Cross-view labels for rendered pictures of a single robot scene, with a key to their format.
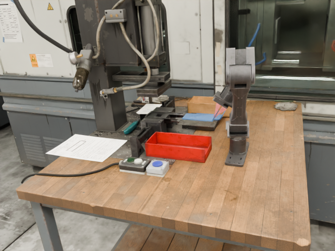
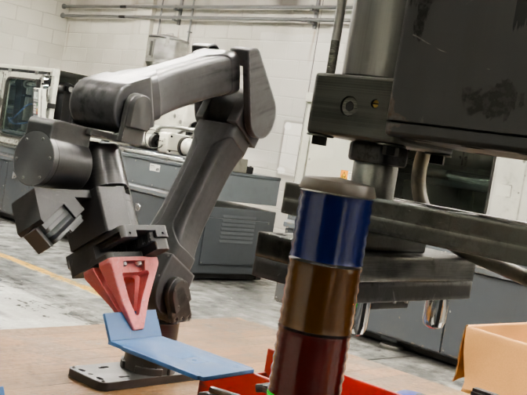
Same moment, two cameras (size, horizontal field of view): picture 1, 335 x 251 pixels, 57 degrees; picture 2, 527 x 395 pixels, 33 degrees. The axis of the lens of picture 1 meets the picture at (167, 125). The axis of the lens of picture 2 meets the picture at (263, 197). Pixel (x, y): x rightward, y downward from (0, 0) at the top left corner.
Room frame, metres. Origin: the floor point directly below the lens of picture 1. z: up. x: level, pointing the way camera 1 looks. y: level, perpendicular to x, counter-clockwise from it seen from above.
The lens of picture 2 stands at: (2.13, 0.20, 1.21)
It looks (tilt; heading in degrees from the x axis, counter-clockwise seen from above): 3 degrees down; 199
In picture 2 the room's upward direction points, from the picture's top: 9 degrees clockwise
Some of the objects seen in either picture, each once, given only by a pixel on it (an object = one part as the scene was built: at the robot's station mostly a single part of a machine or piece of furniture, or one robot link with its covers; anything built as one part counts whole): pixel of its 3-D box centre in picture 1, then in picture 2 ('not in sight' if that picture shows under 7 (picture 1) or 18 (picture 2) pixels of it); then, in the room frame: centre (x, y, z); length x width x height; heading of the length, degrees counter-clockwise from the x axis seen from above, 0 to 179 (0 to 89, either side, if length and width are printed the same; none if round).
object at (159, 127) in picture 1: (159, 123); not in sight; (1.40, 0.04, 0.94); 0.20 x 0.10 x 0.07; 158
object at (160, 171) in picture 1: (158, 171); not in sight; (1.02, 0.05, 0.90); 0.07 x 0.07 x 0.06; 68
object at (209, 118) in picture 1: (200, 114); (176, 342); (1.31, -0.15, 1.00); 0.15 x 0.07 x 0.03; 68
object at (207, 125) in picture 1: (202, 121); not in sight; (1.45, -0.18, 0.91); 0.17 x 0.16 x 0.02; 158
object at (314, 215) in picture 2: not in sight; (331, 226); (1.69, 0.08, 1.17); 0.04 x 0.04 x 0.03
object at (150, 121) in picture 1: (158, 115); not in sight; (1.40, 0.04, 0.98); 0.20 x 0.10 x 0.01; 158
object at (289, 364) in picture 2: not in sight; (309, 361); (1.69, 0.08, 1.10); 0.04 x 0.04 x 0.03
